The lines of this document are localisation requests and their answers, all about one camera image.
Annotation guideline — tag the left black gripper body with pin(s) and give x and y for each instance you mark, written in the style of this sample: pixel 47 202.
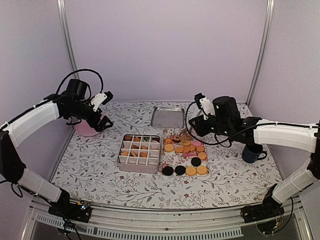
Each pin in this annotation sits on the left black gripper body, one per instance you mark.
pixel 92 121

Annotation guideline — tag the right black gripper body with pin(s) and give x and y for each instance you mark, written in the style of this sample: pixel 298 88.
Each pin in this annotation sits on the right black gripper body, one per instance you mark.
pixel 203 131

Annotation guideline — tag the metal serving tongs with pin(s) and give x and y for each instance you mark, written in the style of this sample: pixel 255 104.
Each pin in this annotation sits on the metal serving tongs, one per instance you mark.
pixel 184 136

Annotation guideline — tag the pink sandwich cookie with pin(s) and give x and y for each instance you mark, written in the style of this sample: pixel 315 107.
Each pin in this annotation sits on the pink sandwich cookie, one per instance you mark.
pixel 197 143

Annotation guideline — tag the orange swirl cookie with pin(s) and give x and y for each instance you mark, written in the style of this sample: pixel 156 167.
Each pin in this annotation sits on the orange swirl cookie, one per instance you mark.
pixel 128 138

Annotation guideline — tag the green round cookie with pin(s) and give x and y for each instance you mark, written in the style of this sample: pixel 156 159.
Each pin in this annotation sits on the green round cookie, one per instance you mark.
pixel 146 139

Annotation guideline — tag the pink divided cookie tin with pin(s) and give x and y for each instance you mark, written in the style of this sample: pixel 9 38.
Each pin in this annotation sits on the pink divided cookie tin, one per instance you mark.
pixel 146 165

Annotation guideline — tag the orange swirl biscuit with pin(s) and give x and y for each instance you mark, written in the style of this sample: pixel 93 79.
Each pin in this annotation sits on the orange swirl biscuit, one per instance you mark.
pixel 144 154

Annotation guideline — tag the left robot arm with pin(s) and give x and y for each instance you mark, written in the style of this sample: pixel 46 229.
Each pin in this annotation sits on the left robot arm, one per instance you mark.
pixel 70 104

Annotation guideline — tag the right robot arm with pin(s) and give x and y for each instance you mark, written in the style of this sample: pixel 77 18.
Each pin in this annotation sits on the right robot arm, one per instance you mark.
pixel 222 117

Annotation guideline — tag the pink plate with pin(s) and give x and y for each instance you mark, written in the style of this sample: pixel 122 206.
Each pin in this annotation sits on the pink plate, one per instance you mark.
pixel 85 130

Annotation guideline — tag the silver metal tray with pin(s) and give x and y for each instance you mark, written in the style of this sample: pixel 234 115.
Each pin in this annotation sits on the silver metal tray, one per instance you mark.
pixel 168 117

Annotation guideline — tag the floral cookie tray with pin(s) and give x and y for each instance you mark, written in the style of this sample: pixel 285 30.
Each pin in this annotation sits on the floral cookie tray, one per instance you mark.
pixel 175 153

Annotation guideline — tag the yellow round biscuit right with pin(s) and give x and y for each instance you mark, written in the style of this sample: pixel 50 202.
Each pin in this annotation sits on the yellow round biscuit right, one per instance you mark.
pixel 202 170

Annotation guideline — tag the yellow round biscuit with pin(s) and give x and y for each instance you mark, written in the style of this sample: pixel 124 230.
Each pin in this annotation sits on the yellow round biscuit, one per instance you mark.
pixel 190 171
pixel 202 170

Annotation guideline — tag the yellow round biscuit left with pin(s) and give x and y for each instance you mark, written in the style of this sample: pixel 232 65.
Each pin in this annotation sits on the yellow round biscuit left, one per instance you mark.
pixel 190 171

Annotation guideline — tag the black sandwich cookie right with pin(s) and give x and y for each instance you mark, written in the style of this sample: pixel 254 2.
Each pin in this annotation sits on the black sandwich cookie right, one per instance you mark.
pixel 180 170

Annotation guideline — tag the black sandwich cookie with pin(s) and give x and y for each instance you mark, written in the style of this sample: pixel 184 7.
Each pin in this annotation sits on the black sandwich cookie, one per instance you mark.
pixel 168 171
pixel 180 170

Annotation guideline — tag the floral tablecloth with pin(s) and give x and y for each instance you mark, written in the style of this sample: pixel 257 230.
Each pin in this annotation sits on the floral tablecloth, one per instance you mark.
pixel 88 169

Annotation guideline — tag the dark blue mug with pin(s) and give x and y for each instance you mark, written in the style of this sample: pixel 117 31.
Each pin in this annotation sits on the dark blue mug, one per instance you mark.
pixel 253 153

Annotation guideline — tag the black sandwich cookie left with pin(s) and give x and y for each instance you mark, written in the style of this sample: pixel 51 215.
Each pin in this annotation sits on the black sandwich cookie left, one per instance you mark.
pixel 168 171

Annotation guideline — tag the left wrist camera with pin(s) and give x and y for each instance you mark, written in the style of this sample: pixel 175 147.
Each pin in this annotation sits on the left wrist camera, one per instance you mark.
pixel 101 98

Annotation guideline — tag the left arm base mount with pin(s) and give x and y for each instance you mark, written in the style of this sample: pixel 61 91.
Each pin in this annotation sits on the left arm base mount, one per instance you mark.
pixel 71 211

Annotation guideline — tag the front aluminium rail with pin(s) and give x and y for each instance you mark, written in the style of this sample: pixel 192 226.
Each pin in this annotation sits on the front aluminium rail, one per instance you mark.
pixel 110 222

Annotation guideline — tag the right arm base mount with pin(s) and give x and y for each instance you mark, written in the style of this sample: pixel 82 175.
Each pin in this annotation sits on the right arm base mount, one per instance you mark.
pixel 265 210

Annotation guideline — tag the left aluminium frame post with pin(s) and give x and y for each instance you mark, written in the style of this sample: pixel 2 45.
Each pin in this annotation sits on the left aluminium frame post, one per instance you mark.
pixel 61 7

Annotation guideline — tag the aluminium frame post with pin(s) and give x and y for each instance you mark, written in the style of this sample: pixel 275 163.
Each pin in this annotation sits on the aluminium frame post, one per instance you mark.
pixel 268 18
pixel 61 7

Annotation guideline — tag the right aluminium frame post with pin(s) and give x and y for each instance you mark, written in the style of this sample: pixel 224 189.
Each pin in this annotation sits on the right aluminium frame post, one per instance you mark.
pixel 268 18

